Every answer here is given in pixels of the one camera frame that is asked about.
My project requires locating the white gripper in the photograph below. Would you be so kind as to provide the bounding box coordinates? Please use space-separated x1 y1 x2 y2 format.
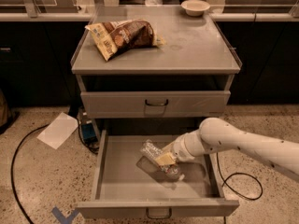
155 133 198 166

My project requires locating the clear plastic water bottle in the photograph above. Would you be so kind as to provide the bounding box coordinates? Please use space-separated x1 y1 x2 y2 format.
140 140 185 181

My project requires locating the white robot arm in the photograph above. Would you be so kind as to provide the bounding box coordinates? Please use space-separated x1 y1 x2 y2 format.
154 118 299 182

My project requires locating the open grey bottom drawer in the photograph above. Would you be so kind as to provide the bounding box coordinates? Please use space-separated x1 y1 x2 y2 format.
77 132 239 219

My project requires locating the closed grey upper drawer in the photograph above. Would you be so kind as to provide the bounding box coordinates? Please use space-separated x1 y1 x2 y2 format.
81 91 230 119

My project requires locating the blue power box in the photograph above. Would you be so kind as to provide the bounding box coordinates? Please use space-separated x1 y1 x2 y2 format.
81 123 97 144

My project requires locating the white paper sheet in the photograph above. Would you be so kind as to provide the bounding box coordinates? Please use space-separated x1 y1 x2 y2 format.
37 113 78 149

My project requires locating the brown chip bag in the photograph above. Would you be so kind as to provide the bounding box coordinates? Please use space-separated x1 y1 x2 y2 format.
86 19 165 61

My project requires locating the white bowl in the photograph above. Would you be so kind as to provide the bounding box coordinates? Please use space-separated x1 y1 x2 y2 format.
181 0 210 17

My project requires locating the black cable right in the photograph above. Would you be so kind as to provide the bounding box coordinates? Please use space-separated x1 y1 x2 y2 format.
215 152 264 202

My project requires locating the black cable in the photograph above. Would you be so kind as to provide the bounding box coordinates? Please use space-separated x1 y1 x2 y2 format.
10 123 50 224
215 152 264 202

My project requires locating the black cable left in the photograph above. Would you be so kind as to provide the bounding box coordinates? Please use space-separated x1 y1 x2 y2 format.
10 123 50 224

